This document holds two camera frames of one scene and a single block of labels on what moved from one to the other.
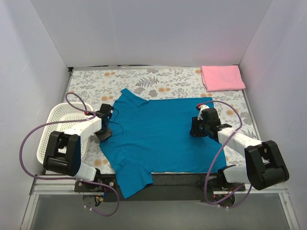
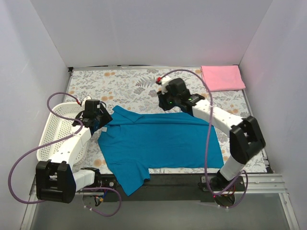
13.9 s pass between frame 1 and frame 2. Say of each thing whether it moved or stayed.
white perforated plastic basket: stayed
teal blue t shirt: moved
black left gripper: moved
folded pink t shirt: stayed
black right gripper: moved
